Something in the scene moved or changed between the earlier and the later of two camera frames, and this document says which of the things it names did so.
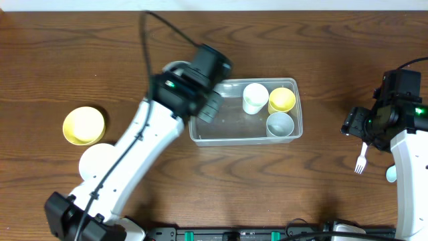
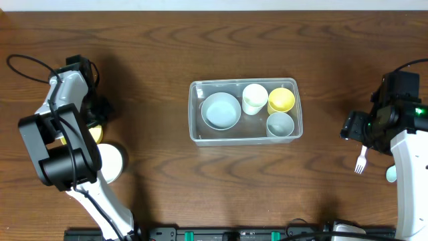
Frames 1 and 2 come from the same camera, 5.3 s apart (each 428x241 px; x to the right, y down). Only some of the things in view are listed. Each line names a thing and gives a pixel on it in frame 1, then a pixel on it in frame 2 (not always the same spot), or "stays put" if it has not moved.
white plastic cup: (255, 96) stays put
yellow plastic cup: (281, 100) stays put
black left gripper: (217, 106) → (107, 108)
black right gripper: (356, 124) stays put
